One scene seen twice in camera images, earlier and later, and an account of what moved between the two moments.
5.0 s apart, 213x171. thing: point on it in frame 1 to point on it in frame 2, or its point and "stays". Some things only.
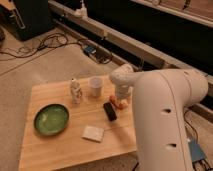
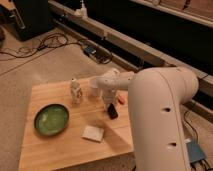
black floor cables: (48, 41) stays
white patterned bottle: (75, 91) stays
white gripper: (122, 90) to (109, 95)
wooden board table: (75, 121) stays
